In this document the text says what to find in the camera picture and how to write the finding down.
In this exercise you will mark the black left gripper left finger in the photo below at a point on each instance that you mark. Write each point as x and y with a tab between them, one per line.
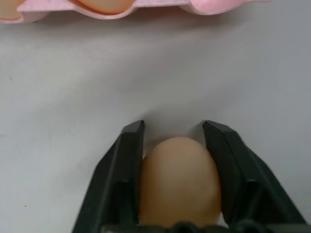
114	184

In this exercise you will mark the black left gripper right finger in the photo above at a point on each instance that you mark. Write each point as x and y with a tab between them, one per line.
245	179

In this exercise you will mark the brown egg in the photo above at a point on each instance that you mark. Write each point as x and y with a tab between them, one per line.
107	6
8	9
180	182

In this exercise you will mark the pink egg carton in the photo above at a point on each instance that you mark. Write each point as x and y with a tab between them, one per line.
116	11

